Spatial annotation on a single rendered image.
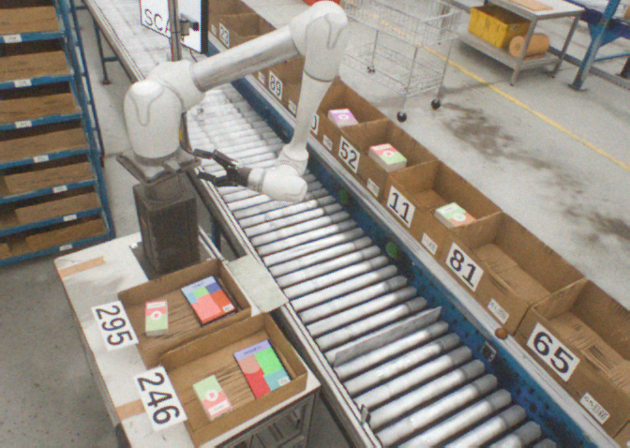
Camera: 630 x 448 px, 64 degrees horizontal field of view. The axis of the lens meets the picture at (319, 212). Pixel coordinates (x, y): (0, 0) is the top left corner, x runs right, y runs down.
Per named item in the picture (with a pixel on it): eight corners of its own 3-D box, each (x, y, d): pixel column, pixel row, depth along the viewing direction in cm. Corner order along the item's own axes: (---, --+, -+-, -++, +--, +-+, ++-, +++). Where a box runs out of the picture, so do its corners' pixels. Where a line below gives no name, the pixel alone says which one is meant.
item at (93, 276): (54, 264, 200) (52, 259, 198) (192, 218, 228) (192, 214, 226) (148, 490, 139) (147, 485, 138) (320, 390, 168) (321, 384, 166)
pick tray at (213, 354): (160, 374, 164) (157, 356, 157) (265, 328, 182) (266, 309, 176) (194, 450, 146) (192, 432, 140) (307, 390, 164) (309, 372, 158)
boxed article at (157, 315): (146, 337, 173) (145, 331, 171) (146, 308, 183) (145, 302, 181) (168, 335, 175) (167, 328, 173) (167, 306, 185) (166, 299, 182)
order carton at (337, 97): (297, 121, 274) (299, 92, 263) (343, 112, 287) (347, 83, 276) (334, 158, 249) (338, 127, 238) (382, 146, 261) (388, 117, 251)
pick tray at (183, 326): (119, 311, 181) (115, 292, 175) (218, 274, 200) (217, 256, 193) (146, 371, 164) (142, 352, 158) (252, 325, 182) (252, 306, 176)
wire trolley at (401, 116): (441, 110, 497) (470, 1, 432) (402, 125, 466) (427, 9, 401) (365, 69, 556) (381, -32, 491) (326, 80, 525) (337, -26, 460)
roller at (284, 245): (250, 255, 217) (250, 246, 214) (352, 224, 239) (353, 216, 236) (255, 262, 214) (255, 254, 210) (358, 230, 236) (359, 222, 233)
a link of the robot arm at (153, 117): (125, 157, 166) (111, 97, 152) (140, 127, 180) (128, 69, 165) (174, 159, 166) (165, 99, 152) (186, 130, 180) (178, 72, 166)
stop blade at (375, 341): (333, 366, 176) (336, 350, 170) (435, 321, 196) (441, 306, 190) (334, 367, 175) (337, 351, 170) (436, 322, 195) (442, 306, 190)
